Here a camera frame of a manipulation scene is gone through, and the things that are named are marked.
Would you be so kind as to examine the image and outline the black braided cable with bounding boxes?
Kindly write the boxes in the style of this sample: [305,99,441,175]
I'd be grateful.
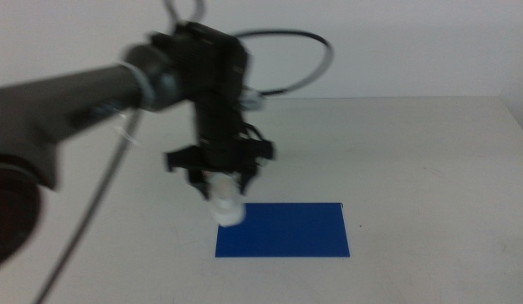
[31,0,335,304]

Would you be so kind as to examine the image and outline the translucent white zip tie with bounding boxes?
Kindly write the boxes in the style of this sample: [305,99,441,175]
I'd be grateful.
[114,60,157,149]

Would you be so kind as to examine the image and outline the white sandal black red straps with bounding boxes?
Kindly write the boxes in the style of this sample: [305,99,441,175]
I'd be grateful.
[204,172,248,229]

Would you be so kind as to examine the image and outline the blue rectangular mat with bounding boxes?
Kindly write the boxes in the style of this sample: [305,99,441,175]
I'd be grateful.
[214,202,351,258]

